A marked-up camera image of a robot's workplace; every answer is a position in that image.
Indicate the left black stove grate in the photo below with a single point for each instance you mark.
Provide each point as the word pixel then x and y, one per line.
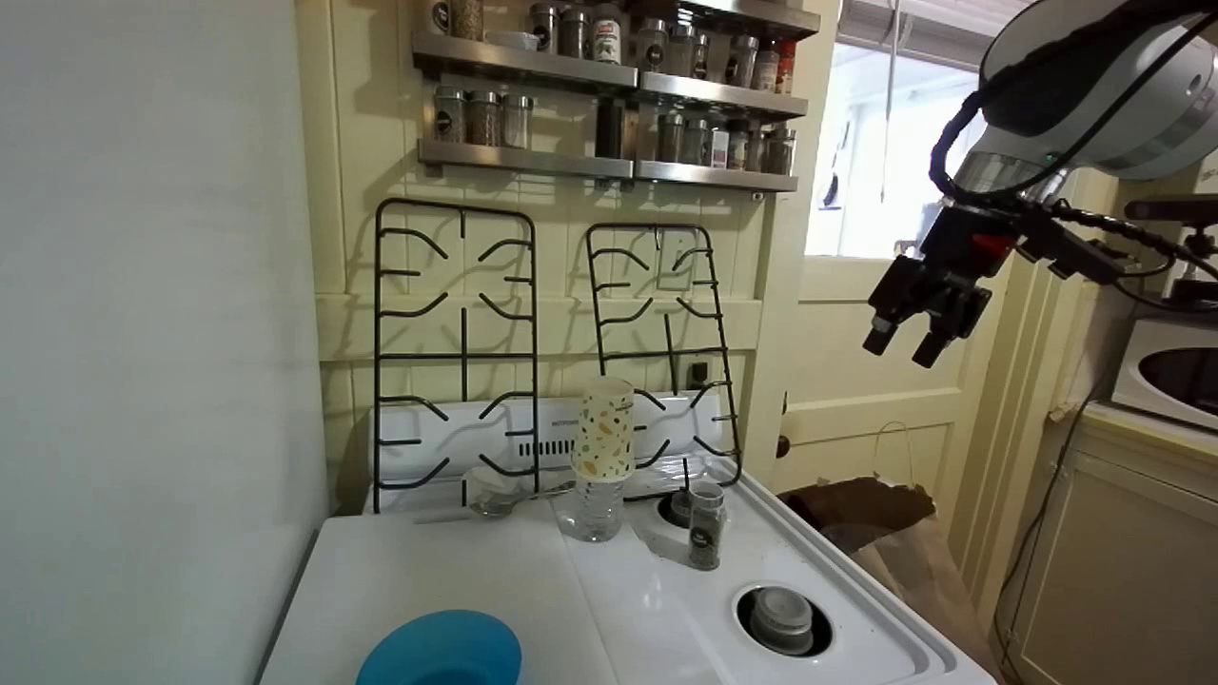
pixel 455 397

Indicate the metal spice shelf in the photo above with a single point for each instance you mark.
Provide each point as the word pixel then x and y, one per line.
pixel 607 168
pixel 571 74

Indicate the stove burner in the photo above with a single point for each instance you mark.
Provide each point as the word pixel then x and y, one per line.
pixel 787 622
pixel 675 506

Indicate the clear ribbed glass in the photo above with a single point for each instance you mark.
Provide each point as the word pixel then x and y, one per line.
pixel 593 511

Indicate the wall power outlet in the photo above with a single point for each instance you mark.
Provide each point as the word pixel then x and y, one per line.
pixel 698 376

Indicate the white refrigerator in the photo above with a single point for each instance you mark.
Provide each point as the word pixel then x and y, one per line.
pixel 160 454

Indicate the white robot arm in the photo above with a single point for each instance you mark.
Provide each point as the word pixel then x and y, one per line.
pixel 1114 84

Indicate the blue bowl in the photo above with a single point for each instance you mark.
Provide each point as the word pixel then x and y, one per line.
pixel 447 647

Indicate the white gas stove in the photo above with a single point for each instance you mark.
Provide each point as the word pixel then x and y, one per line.
pixel 630 610

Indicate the white door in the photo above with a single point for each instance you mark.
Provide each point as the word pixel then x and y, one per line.
pixel 839 390

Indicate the rear stove burner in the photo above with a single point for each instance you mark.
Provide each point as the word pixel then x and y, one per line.
pixel 675 506

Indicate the upper metal spice shelf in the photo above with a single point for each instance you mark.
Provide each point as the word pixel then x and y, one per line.
pixel 571 74

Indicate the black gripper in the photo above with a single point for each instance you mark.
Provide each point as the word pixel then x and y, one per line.
pixel 943 280

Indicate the lower metal spice shelf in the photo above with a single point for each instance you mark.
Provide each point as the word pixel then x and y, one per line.
pixel 607 168

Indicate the white microwave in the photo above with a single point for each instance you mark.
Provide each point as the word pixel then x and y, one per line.
pixel 1170 371

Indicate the black stove grate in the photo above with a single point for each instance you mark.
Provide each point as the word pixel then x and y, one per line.
pixel 656 310
pixel 455 397

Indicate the front stove burner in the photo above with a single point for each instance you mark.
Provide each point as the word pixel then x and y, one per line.
pixel 787 622

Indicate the right black stove grate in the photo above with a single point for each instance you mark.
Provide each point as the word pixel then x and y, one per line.
pixel 656 310

